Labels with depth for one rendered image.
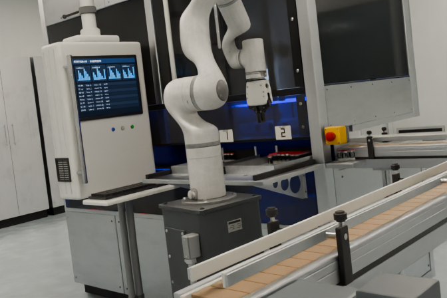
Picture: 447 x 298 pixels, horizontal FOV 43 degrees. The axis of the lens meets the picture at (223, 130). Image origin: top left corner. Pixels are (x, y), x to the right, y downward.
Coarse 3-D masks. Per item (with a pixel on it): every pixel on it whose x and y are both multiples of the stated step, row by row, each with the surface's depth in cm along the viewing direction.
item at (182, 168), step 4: (252, 156) 265; (256, 156) 267; (236, 160) 256; (240, 160) 258; (244, 160) 260; (180, 164) 266; (184, 164) 268; (224, 164) 250; (228, 164) 252; (172, 168) 261; (176, 168) 259; (180, 168) 257; (184, 168) 256; (172, 172) 261; (176, 172) 260; (180, 172) 258; (184, 172) 256
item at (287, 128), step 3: (276, 126) 250; (279, 126) 249; (282, 126) 248; (285, 126) 247; (288, 126) 246; (276, 129) 251; (279, 129) 249; (285, 129) 247; (288, 129) 246; (276, 132) 251; (279, 132) 250; (285, 132) 247; (288, 132) 246; (276, 135) 251; (279, 135) 250; (285, 135) 248; (288, 135) 247; (276, 138) 251; (279, 138) 250; (282, 138) 249; (285, 138) 248; (288, 138) 247; (291, 138) 246
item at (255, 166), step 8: (248, 160) 250; (256, 160) 254; (264, 160) 258; (296, 160) 232; (304, 160) 237; (232, 168) 236; (240, 168) 233; (248, 168) 230; (256, 168) 227; (264, 168) 224; (272, 168) 222
